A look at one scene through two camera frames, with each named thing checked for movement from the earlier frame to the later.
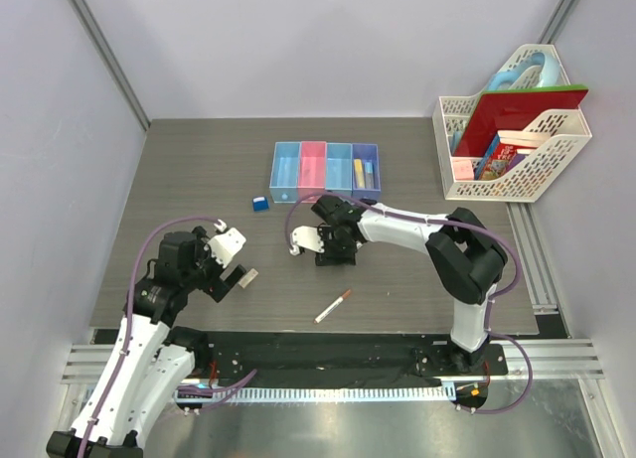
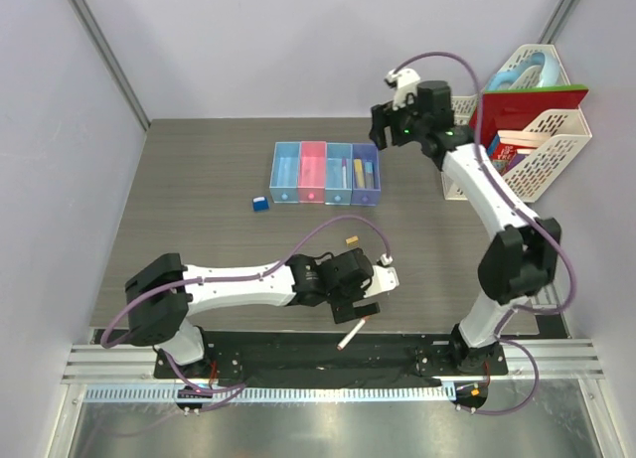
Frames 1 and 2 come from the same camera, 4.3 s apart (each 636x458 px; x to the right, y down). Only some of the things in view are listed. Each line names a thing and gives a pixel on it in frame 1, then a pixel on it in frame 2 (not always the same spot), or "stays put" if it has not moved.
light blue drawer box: (285, 173) stays put
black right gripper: (331, 256) to (386, 115)
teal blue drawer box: (338, 168) stays put
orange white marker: (332, 306) to (353, 332)
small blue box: (260, 204) stays put
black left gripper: (218, 288) to (345, 310)
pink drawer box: (312, 171) stays put
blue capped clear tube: (369, 175) stays put
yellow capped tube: (359, 173) stays put
